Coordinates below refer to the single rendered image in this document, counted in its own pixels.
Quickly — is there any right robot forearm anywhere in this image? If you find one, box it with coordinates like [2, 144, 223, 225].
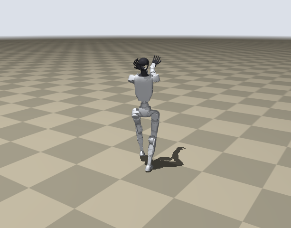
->
[150, 63, 156, 73]

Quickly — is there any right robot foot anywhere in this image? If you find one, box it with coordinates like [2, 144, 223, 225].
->
[145, 164, 153, 171]

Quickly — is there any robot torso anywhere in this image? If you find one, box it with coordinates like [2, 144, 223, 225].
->
[134, 73, 153, 117]

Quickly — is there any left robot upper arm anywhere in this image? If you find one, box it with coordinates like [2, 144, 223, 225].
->
[128, 75, 135, 84]

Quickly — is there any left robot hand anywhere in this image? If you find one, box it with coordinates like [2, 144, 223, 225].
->
[133, 59, 145, 70]

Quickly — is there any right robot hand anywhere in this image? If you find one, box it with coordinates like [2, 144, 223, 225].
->
[152, 56, 161, 67]

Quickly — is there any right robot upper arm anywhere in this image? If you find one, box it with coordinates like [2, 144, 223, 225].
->
[151, 73, 160, 82]

